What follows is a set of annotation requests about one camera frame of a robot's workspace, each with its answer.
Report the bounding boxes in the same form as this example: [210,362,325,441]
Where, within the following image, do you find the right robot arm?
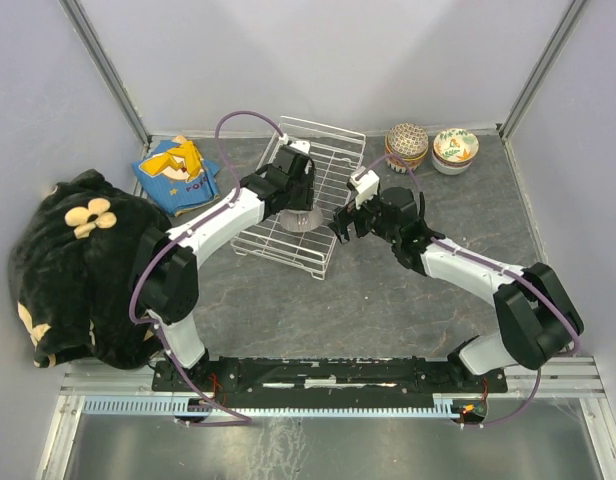
[329,187,584,391]

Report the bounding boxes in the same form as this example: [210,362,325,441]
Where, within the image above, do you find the white bowl orange flower pattern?
[433,128,479,164]

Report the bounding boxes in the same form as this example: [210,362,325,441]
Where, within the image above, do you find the white wire dish rack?
[230,116,366,280]

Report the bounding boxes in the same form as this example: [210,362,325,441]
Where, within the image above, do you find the yellow sun pattern bowl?
[386,149,429,166]

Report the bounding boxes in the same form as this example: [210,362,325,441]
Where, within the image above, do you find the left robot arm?
[129,140,316,390]

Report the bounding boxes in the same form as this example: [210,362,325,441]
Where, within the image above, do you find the white bowl teal leaf pattern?
[386,159,420,174]

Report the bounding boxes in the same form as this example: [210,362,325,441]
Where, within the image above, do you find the light blue cable duct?
[82,395,459,419]

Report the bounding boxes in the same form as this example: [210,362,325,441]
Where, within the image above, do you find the plain white ribbed bowl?
[433,159,471,176]

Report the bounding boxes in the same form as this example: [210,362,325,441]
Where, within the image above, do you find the black plush flower blanket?
[8,169,171,370]

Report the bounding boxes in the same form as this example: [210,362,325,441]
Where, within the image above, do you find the white bowl red lattice pattern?
[432,151,474,169]

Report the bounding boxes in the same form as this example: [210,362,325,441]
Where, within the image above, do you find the maroon tile pattern bowl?
[385,123,429,157]

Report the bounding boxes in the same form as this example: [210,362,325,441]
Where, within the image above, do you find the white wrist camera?
[279,133,311,156]
[348,168,379,210]

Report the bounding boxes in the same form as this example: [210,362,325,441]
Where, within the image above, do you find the aluminium frame rails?
[35,0,616,480]

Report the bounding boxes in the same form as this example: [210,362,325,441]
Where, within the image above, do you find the grey striped bowl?
[279,206,323,234]

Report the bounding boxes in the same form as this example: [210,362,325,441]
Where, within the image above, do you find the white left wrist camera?
[279,133,311,156]

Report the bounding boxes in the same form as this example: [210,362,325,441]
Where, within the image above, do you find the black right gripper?
[326,189,398,246]

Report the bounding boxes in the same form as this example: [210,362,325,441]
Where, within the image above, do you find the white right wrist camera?
[348,168,379,210]

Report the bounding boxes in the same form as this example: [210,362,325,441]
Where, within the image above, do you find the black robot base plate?
[151,355,509,407]

